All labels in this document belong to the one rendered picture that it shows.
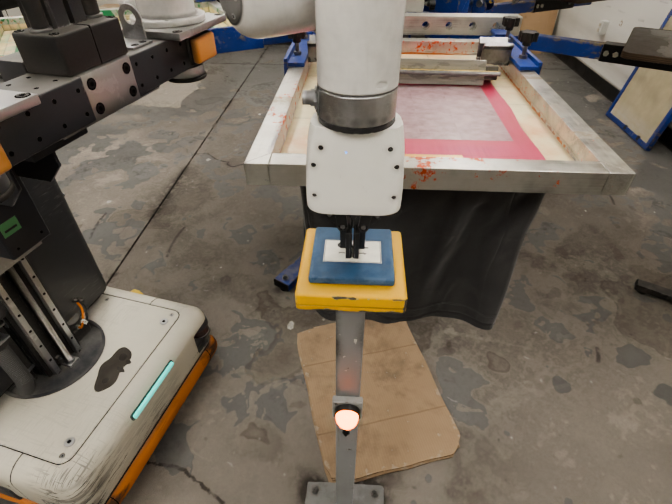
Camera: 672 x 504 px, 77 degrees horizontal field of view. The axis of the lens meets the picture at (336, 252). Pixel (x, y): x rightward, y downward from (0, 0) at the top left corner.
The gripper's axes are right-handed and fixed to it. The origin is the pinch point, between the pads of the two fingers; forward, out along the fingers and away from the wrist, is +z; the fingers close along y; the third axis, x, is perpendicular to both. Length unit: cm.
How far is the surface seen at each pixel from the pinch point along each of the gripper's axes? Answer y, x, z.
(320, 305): -3.5, -6.3, 5.1
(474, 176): 18.0, 17.2, 0.7
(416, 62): 13, 66, -2
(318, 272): -3.8, -4.0, 2.0
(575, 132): 37.7, 31.5, -0.5
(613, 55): 85, 117, 9
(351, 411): 0.7, -4.2, 31.8
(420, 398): 24, 39, 97
